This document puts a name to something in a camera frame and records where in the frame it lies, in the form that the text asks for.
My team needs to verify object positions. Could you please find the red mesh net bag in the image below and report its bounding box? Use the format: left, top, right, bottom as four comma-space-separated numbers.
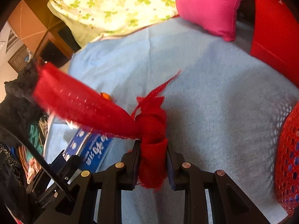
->
32, 63, 182, 193

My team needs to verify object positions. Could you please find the pink pillow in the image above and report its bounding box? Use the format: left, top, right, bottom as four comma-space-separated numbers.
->
175, 0, 246, 42

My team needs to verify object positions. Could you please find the black lace cloth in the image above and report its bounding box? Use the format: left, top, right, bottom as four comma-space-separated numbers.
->
0, 62, 55, 145

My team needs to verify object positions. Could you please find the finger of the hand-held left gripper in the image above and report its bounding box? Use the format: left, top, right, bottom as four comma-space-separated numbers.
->
50, 150, 82, 183

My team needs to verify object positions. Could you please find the blue tissue packet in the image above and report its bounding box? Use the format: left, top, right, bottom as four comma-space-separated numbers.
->
63, 128, 115, 173

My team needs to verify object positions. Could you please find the brown wooden column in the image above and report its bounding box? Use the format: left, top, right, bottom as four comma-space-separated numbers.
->
7, 0, 75, 69

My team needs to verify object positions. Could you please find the light blue blanket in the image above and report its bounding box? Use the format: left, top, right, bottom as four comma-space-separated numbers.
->
44, 16, 298, 224

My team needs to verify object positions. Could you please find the green floral quilt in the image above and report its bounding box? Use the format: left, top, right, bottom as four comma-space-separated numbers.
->
47, 0, 180, 49

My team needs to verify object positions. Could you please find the red paper shopping bag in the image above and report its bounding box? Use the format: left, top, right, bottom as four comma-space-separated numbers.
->
249, 0, 299, 87

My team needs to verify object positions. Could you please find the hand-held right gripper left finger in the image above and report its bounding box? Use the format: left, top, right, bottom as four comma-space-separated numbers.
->
35, 141, 142, 224

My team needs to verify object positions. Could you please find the red plastic basket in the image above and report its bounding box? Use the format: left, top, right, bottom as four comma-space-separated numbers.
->
274, 103, 299, 218

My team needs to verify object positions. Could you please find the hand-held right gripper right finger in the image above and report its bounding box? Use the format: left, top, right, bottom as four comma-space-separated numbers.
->
166, 145, 272, 224

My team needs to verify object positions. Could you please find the black cable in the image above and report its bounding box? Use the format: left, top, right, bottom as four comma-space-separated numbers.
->
0, 126, 75, 201

